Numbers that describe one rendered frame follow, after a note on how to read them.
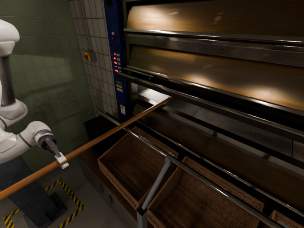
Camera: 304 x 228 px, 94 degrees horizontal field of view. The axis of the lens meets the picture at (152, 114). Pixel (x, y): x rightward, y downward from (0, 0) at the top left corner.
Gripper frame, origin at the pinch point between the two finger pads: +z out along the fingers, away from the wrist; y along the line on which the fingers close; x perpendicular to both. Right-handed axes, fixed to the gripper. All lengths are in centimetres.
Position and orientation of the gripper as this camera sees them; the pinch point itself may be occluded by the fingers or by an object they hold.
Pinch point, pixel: (61, 160)
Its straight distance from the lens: 85.2
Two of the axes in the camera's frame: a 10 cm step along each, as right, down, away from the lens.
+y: -0.2, 8.4, 5.4
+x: -6.5, 4.0, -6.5
